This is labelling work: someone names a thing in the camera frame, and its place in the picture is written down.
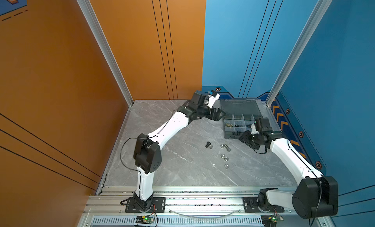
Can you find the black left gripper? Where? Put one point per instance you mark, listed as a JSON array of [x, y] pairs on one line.
[[216, 117]]

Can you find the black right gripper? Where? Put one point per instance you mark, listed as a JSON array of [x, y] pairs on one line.
[[244, 137]]

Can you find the silver bolt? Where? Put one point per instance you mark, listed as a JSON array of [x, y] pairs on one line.
[[227, 147]]

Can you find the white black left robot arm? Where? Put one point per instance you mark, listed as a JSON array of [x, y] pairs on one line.
[[147, 153]]

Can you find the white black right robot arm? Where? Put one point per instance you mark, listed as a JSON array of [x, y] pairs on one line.
[[316, 195]]

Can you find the grey plastic organizer box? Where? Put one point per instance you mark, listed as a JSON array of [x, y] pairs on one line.
[[240, 115]]

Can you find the right green circuit board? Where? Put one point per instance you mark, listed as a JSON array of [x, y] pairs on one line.
[[273, 219]]

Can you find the green circuit board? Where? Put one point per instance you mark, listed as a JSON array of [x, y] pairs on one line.
[[273, 219], [144, 220]]

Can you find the left green circuit board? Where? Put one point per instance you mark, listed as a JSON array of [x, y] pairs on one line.
[[144, 220]]

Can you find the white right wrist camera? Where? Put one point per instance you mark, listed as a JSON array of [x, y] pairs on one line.
[[253, 129]]

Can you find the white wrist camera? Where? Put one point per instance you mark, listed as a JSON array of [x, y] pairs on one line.
[[213, 96], [253, 129]]

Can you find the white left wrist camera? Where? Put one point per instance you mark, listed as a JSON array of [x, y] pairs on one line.
[[213, 96]]

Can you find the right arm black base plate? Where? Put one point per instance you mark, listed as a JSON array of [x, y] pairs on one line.
[[253, 204]]

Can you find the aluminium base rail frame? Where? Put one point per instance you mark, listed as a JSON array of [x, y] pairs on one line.
[[197, 206]]

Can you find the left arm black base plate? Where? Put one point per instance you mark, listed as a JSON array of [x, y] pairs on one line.
[[136, 205]]

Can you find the aluminium right corner post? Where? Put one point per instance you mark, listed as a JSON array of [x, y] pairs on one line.
[[312, 23]]

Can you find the aluminium corner post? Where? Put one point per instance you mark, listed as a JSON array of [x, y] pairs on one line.
[[96, 29], [312, 23]]

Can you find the aluminium left corner post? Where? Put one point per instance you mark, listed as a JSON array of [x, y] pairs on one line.
[[96, 29]]

